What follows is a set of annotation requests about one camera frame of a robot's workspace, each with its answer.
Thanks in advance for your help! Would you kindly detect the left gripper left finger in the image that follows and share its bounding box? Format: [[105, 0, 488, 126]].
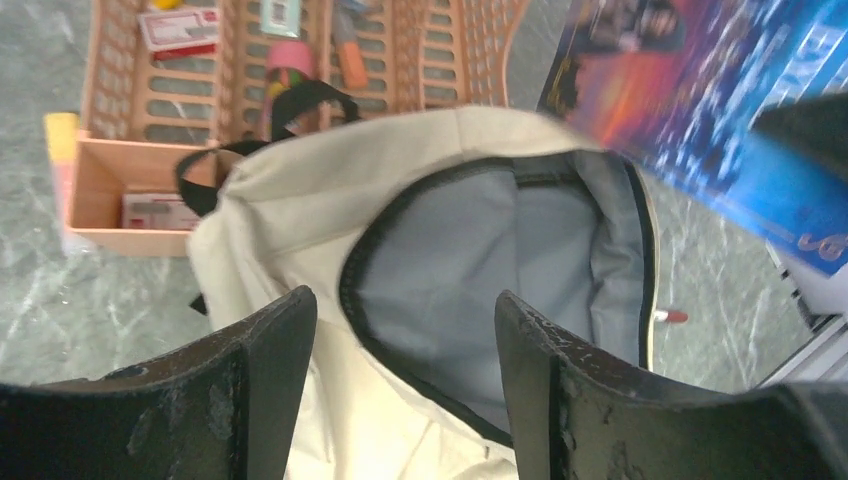
[[1, 286, 317, 479]]

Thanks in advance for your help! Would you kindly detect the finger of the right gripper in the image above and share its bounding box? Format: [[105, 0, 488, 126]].
[[752, 92, 847, 182]]

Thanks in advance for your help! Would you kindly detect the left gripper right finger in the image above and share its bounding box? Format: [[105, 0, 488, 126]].
[[495, 292, 847, 479]]

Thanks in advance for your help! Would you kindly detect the blue cover book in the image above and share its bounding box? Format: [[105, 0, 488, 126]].
[[538, 1, 847, 276]]

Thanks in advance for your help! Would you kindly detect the beige canvas backpack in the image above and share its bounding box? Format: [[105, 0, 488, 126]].
[[175, 81, 657, 479]]

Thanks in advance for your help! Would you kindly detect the white red pen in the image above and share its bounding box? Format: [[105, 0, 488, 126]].
[[653, 310, 689, 324]]

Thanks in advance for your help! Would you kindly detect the orange plastic file organizer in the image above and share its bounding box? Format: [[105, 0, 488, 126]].
[[65, 1, 527, 257]]

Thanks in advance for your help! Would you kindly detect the pink cartoon container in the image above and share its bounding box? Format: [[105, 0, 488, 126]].
[[257, 40, 316, 140]]

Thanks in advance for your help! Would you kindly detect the red white small box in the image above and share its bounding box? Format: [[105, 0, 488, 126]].
[[137, 7, 220, 61]]

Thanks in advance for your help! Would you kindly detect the green white box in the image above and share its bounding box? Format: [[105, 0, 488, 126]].
[[260, 0, 302, 38]]

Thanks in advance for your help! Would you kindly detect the orange handled tool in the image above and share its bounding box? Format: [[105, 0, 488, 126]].
[[332, 3, 368, 90]]

